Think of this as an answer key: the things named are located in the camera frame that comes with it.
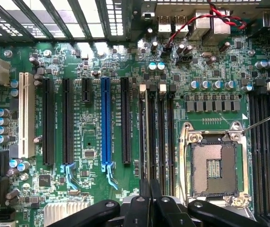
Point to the long black expansion slot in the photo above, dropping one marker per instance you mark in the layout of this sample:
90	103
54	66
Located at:
67	123
48	123
125	123

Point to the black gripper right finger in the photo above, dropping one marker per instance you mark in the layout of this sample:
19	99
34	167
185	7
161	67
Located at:
168	212

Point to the RAM slot with white latches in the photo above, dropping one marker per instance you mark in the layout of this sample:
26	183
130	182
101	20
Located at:
140	132
162	132
263	153

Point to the metal rear port block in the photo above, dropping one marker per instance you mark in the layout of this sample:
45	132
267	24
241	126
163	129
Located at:
201	23

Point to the blue expansion slot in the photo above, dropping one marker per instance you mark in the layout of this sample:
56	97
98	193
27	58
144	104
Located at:
106	123

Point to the silver finned chipset heatsink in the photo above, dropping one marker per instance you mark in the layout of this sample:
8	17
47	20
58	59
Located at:
63	212

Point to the short black expansion slot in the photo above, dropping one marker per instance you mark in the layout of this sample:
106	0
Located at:
86	89

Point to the green Dell motherboard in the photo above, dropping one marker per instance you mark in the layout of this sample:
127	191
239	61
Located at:
92	123

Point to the white PCI expansion slot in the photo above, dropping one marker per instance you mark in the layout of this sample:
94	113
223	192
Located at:
26	113

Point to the RAM slot with black latches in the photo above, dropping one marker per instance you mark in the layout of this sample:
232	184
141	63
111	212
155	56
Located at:
253	153
171	132
152	132

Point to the metal CPU socket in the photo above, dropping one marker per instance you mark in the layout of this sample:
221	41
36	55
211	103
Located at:
214	165

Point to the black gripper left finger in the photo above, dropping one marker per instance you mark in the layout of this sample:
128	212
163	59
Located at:
137	212

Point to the thin metal locking lever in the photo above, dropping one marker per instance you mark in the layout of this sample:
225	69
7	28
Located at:
264	120

